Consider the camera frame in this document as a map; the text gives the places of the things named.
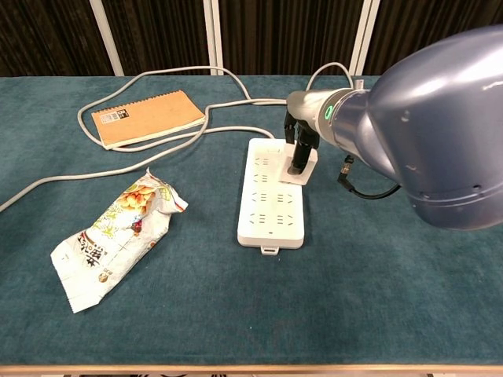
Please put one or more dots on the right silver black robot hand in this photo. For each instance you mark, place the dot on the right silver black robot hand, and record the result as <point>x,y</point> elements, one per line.
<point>302,110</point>

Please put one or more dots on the white power adapter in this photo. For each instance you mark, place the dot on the white power adapter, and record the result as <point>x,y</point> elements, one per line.
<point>310,167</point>

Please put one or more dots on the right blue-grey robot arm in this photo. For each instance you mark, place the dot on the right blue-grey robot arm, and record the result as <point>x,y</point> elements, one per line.
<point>432,137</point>

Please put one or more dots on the white power strip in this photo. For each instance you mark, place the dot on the white power strip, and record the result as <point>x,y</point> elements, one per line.
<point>271,220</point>

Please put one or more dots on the dark slatted screen panel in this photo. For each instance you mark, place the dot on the dark slatted screen panel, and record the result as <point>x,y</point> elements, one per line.
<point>161,35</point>
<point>43,35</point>
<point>287,35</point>
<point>412,23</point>

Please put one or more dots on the brown spiral notebook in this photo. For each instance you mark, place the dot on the brown spiral notebook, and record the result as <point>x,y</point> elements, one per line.
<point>145,118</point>

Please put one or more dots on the teal table cloth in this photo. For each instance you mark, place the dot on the teal table cloth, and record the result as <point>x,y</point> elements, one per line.
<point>353,294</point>

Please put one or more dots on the white printed snack bag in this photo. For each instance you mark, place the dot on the white printed snack bag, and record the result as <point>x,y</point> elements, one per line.
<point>114,243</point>

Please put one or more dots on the white frame post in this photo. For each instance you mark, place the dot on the white frame post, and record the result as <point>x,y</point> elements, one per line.
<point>106,35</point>
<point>363,35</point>
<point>214,35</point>

